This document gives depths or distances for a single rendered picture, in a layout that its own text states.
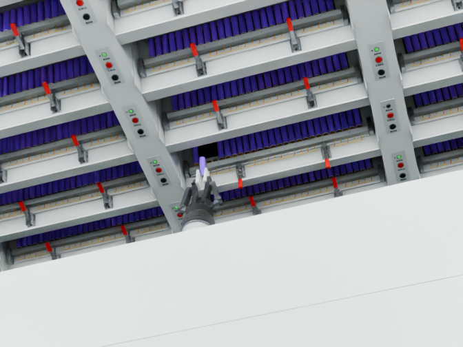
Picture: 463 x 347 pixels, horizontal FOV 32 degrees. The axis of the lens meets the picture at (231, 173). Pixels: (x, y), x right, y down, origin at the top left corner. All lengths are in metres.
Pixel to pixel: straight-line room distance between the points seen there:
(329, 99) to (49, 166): 0.86
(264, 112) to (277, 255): 1.52
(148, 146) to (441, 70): 0.86
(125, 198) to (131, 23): 0.64
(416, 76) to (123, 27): 0.82
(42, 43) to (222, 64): 0.49
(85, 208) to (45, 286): 1.69
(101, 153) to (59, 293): 1.56
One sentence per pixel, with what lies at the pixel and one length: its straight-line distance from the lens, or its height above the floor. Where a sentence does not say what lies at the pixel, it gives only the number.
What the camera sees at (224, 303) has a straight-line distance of 0.83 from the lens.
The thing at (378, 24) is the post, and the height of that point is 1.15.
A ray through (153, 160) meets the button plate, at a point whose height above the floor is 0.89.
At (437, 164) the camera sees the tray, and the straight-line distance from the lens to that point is 2.62.
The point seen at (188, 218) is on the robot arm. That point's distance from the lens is 2.17.
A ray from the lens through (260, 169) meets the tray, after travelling 2.48.
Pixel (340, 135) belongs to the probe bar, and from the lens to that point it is 2.46.
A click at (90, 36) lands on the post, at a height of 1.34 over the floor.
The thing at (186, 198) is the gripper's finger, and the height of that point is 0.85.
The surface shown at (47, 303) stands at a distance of 0.93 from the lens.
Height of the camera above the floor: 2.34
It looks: 40 degrees down
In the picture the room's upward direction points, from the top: 21 degrees counter-clockwise
